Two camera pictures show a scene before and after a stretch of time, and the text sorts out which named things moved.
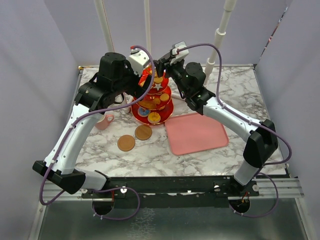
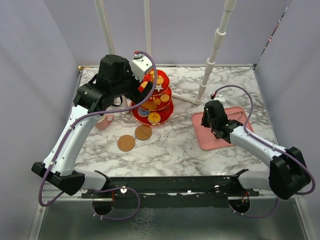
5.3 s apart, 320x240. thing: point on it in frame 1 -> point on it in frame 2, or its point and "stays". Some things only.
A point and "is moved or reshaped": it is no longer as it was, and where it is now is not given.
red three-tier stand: x=155 y=107 stays
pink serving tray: x=189 y=133 is moved or reshaped
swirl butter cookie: x=156 y=101 stays
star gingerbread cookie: x=158 y=86 stays
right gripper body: x=175 y=70 -> x=205 y=121
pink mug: x=109 y=118 stays
